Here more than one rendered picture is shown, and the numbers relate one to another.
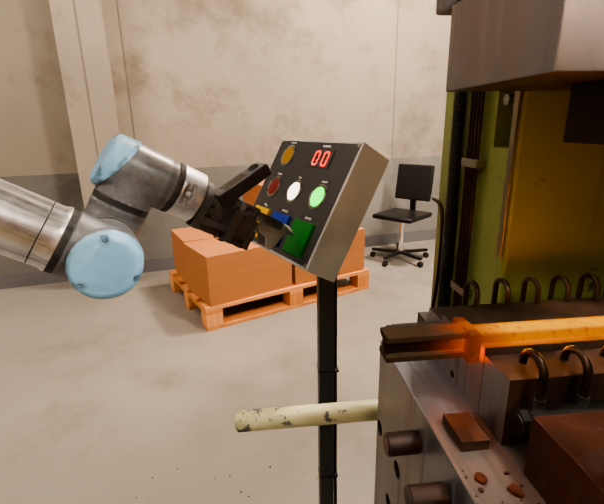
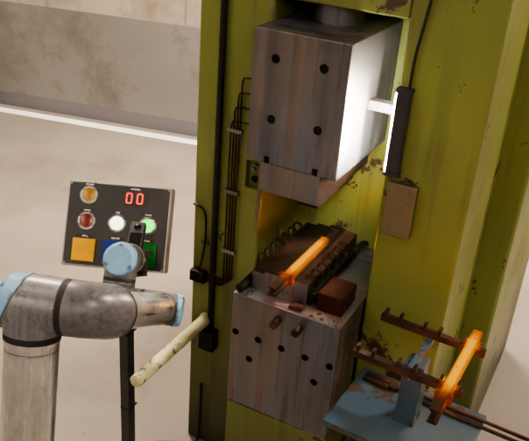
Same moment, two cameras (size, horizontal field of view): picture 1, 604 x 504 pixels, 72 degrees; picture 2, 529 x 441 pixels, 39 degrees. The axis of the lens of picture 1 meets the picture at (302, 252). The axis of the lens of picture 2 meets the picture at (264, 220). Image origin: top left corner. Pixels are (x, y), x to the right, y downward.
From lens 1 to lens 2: 196 cm
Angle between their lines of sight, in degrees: 55
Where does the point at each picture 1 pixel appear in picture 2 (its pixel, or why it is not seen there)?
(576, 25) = (320, 195)
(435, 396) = (277, 302)
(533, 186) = (264, 202)
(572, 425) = (326, 290)
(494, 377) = (300, 286)
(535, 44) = (308, 196)
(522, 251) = (262, 229)
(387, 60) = not seen: outside the picture
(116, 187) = (132, 273)
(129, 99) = not seen: outside the picture
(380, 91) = not seen: outside the picture
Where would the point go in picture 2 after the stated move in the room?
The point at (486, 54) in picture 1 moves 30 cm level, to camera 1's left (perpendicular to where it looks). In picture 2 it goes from (285, 188) to (227, 223)
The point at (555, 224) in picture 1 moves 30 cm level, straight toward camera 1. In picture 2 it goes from (269, 213) to (309, 255)
